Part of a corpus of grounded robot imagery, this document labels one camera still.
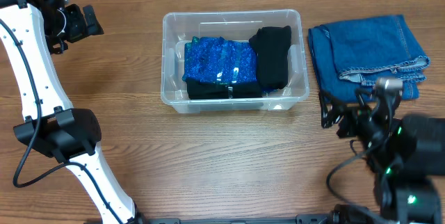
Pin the clear plastic storage bin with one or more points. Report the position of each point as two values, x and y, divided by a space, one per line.
180 28

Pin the blue sequin fabric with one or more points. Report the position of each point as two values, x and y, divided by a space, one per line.
220 61

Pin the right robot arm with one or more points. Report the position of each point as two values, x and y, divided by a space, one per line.
402 198

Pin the black cloth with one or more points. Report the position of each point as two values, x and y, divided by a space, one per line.
271 44
201 90

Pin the blue denim jeans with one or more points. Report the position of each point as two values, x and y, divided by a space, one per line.
354 54

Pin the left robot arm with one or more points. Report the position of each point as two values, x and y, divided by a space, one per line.
32 31

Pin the black garment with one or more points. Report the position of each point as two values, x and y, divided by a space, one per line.
419 142

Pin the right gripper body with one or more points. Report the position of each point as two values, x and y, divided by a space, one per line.
358 129

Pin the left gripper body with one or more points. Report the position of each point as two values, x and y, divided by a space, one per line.
82 22

